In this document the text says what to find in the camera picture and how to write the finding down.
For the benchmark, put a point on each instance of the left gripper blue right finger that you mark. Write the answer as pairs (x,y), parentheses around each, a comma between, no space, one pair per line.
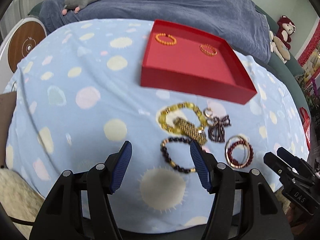
(202,164)

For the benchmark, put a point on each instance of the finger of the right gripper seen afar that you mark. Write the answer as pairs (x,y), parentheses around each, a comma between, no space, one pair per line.
(289,158)

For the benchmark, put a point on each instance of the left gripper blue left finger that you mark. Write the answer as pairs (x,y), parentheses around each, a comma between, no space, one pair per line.
(118,163)

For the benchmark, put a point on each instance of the gold metal watch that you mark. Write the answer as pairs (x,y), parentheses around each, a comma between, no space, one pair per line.
(191,131)

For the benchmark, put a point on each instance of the gold hoop earring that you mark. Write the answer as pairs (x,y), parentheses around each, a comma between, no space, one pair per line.
(211,122)
(208,112)

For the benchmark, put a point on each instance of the thin gold bangle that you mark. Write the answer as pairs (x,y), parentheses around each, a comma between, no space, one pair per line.
(231,144)

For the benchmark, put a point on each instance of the gold chain cuff bangle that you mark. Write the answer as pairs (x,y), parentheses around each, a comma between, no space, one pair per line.
(208,50)

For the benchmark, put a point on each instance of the red gift bag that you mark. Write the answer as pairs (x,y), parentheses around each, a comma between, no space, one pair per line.
(306,121)

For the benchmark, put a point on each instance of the light blue patterned cloth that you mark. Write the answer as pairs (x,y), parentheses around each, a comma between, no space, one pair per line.
(79,99)

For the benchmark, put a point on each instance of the green sofa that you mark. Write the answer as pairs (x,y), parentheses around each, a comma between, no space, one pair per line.
(288,73)

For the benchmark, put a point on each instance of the red cardboard box tray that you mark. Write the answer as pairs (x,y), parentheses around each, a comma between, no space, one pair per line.
(173,61)

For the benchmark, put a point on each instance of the beige plush toy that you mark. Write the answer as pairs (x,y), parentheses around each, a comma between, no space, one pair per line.
(279,48)

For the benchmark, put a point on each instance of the red monkey plush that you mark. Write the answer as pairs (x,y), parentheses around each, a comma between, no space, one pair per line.
(285,30)

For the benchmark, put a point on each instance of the round wooden white device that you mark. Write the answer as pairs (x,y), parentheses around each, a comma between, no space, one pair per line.
(19,42)

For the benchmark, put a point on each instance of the dark blue blanket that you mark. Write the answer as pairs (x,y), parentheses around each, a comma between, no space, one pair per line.
(236,21)

